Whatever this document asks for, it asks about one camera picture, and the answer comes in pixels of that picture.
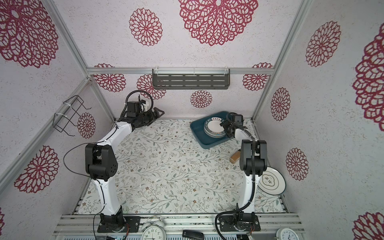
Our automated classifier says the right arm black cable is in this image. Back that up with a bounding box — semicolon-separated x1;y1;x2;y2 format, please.
214;112;259;240

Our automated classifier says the black remote device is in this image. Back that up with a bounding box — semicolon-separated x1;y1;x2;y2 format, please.
182;230;205;240

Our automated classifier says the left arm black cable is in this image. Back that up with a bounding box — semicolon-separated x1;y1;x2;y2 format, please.
62;142;97;178

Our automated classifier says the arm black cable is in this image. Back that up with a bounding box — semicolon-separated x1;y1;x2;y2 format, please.
62;142;97;178
214;112;259;240

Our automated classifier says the brown spice jar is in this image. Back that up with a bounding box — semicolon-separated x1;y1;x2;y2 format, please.
230;150;241;164

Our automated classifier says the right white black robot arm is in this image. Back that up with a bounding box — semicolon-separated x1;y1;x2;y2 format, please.
220;112;268;214

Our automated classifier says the white plate gold outline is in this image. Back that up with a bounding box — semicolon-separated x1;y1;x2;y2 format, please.
258;167;286;196

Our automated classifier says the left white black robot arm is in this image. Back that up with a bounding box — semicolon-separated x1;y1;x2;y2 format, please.
85;100;165;216

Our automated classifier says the grey wall shelf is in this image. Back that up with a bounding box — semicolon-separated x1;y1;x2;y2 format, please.
152;69;231;90

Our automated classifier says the white alarm clock centre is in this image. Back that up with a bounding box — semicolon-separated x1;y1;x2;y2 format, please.
141;220;167;240

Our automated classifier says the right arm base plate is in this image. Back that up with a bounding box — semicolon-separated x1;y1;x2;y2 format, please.
219;212;261;232

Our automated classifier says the green rim plate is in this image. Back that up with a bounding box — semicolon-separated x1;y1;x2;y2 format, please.
204;117;226;139

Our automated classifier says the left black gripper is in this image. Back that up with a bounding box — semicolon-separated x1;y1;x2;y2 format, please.
136;106;164;126

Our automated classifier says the white clock right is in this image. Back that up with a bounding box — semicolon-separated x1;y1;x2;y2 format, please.
276;228;300;240

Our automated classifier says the black wire wall rack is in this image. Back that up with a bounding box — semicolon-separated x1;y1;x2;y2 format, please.
52;95;91;137

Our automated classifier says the teal plastic bin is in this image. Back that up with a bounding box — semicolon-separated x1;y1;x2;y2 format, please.
190;111;230;149

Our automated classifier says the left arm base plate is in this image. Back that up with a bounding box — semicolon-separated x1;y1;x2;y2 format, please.
97;214;141;233

